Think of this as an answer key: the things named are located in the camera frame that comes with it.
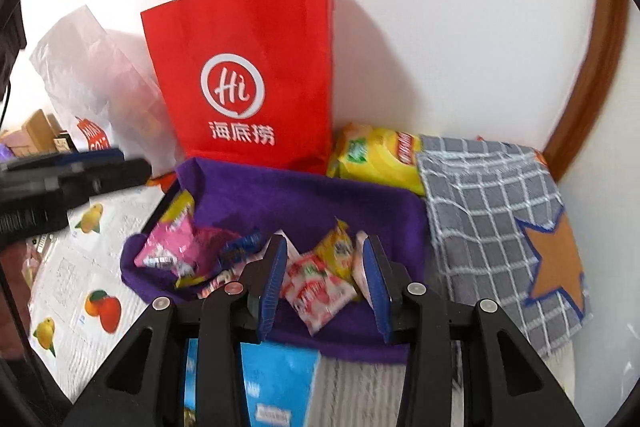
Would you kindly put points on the orange packet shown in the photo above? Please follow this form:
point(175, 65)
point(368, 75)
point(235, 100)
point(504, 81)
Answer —
point(541, 157)

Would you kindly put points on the small yellow snack packet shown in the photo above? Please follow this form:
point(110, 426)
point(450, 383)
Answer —
point(180, 207)

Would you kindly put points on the white plastic bag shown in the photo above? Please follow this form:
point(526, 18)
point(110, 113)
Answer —
point(100, 72)

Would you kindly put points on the fruit print tablecloth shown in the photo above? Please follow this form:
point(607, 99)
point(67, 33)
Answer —
point(125, 232)

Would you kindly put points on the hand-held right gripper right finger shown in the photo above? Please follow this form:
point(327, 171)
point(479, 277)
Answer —
point(375, 287)

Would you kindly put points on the white ribbed towel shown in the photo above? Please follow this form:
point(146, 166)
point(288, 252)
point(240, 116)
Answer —
point(360, 392)

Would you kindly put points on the small blue snack packet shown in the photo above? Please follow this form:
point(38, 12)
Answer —
point(240, 247)

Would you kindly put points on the magenta snack packet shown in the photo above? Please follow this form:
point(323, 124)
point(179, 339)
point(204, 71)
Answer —
point(215, 247)

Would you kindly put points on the red and white snack packet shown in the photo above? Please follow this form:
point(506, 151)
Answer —
point(312, 292)

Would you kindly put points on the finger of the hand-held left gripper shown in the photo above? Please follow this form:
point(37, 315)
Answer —
point(100, 155)
point(120, 174)

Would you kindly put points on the brown wooden frame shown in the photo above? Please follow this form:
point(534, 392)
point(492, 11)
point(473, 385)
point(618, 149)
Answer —
point(600, 82)

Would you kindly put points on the red paper bag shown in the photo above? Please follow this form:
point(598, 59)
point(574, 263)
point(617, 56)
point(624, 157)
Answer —
point(250, 47)

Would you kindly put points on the grey checked cloth with star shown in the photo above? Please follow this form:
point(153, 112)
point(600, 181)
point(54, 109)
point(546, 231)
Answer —
point(480, 217)

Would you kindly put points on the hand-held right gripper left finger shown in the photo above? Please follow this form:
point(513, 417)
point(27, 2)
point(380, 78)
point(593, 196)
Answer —
point(272, 287)

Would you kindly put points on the pale pink snack packet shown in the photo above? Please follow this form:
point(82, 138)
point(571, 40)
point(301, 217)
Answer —
point(357, 267)

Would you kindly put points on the yellow packet with green label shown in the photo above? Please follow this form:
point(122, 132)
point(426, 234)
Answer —
point(350, 162)

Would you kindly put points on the cardboard box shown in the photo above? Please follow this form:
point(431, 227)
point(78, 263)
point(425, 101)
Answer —
point(42, 129)

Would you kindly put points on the yellow triangular snack packet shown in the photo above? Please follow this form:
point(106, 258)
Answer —
point(335, 252)

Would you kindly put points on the red print snack packet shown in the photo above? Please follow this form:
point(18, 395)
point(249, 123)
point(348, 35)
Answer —
point(212, 282)

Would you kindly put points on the purple towel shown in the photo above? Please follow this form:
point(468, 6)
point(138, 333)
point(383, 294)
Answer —
point(300, 202)

